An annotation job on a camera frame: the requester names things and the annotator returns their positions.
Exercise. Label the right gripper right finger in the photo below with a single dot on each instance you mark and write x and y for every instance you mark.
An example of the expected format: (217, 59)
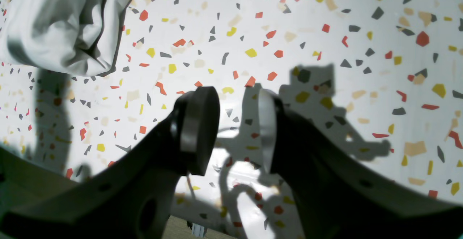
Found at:
(337, 197)

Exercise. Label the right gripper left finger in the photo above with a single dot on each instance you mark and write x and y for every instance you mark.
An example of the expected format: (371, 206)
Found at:
(131, 199)

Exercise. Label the white T-shirt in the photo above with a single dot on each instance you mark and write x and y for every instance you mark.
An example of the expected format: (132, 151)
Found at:
(75, 37)

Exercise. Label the terrazzo patterned tablecloth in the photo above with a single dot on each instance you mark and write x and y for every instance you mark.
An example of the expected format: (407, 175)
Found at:
(389, 69)

